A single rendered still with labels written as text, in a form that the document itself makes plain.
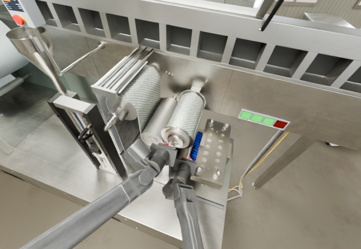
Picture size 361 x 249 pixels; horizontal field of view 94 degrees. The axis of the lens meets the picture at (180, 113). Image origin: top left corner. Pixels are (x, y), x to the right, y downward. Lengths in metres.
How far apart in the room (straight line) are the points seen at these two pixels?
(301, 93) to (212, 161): 0.53
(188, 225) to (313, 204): 1.93
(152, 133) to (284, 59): 0.67
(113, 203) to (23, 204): 1.93
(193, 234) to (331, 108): 0.79
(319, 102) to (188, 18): 0.68
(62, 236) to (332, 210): 2.41
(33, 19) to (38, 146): 0.82
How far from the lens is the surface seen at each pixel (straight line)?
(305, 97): 0.95
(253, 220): 2.06
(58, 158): 1.26
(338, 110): 1.03
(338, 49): 0.85
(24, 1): 0.77
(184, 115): 0.73
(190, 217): 0.66
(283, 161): 1.64
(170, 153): 0.63
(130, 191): 0.48
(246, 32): 0.76
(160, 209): 0.98
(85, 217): 0.46
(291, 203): 2.30
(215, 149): 0.99
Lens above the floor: 1.86
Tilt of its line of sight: 48 degrees down
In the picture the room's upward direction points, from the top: 5 degrees clockwise
